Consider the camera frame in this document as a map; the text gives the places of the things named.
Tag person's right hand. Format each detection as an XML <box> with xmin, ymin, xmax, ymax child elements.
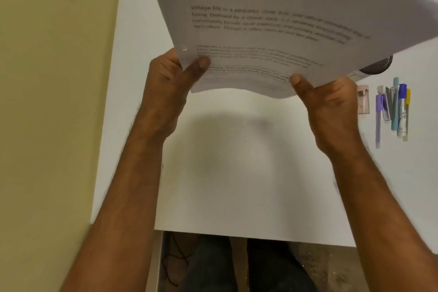
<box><xmin>290</xmin><ymin>74</ymin><xmax>365</xmax><ymax>159</ymax></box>

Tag person's left hand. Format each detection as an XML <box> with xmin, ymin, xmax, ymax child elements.
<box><xmin>140</xmin><ymin>48</ymin><xmax>211</xmax><ymax>142</ymax></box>

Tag stack of printed white papers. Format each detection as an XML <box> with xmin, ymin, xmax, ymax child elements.
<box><xmin>142</xmin><ymin>0</ymin><xmax>438</xmax><ymax>99</ymax></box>

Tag person's right forearm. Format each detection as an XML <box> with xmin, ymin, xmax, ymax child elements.
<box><xmin>328</xmin><ymin>139</ymin><xmax>438</xmax><ymax>292</ymax></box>

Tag person's left forearm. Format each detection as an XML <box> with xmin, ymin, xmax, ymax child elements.
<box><xmin>59</xmin><ymin>118</ymin><xmax>170</xmax><ymax>292</ymax></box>

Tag pink stapler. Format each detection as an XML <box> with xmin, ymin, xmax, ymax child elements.
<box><xmin>357</xmin><ymin>84</ymin><xmax>370</xmax><ymax>115</ymax></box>

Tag purple pen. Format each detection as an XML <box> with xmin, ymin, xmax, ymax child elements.
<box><xmin>375</xmin><ymin>94</ymin><xmax>384</xmax><ymax>149</ymax></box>

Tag silver binder clip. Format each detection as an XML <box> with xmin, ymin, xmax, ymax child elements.
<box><xmin>383</xmin><ymin>86</ymin><xmax>398</xmax><ymax>121</ymax></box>

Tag light blue pen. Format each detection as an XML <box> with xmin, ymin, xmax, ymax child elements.
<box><xmin>391</xmin><ymin>77</ymin><xmax>401</xmax><ymax>131</ymax></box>

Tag blue capped white marker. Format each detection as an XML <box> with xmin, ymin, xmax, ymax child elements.
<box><xmin>397</xmin><ymin>83</ymin><xmax>408</xmax><ymax>138</ymax></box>

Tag yellow pen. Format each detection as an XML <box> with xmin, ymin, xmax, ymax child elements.
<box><xmin>403</xmin><ymin>89</ymin><xmax>411</xmax><ymax>142</ymax></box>

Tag person's legs in dark trousers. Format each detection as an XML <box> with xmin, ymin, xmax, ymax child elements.
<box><xmin>178</xmin><ymin>235</ymin><xmax>319</xmax><ymax>292</ymax></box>

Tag black cable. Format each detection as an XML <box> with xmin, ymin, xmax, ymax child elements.
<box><xmin>162</xmin><ymin>232</ymin><xmax>192</xmax><ymax>287</ymax></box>

